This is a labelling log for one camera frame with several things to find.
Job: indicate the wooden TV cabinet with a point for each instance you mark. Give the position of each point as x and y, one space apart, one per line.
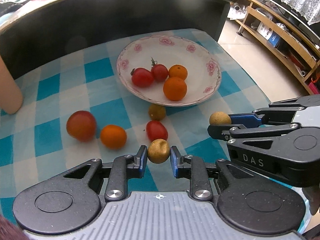
287 37

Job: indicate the large orange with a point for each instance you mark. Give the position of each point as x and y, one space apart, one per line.
175 89

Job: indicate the white box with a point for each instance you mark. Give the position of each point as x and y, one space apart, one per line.
264 28

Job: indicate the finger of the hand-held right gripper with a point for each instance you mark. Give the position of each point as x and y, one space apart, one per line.
243 118
250 131

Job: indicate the small orange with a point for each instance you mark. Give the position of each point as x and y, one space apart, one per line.
113 137
178 72

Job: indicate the red cherry tomato with stem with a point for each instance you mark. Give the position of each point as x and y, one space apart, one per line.
160 73

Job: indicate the dark olive fruit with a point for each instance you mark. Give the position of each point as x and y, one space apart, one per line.
157 112

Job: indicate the dark coffee table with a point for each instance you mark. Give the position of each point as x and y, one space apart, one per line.
112 17

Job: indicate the person's right hand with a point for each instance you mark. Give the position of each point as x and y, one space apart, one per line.
312 200

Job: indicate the dark red cloth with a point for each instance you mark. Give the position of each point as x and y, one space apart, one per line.
8 230

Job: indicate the large red orange tomato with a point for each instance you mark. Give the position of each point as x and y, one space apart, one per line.
81 125

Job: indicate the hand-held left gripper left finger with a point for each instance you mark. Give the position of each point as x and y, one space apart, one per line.
143 162

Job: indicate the blue white checkered cloth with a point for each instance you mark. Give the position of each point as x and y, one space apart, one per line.
62 85

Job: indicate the blue box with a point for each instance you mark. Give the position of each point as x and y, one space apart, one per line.
275 39

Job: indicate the brown longan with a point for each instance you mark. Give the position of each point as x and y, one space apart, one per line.
219 118
158 152

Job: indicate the white plate with pink flowers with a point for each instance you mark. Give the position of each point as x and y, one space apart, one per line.
192 60

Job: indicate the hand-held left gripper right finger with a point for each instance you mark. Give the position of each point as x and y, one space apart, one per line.
175 164

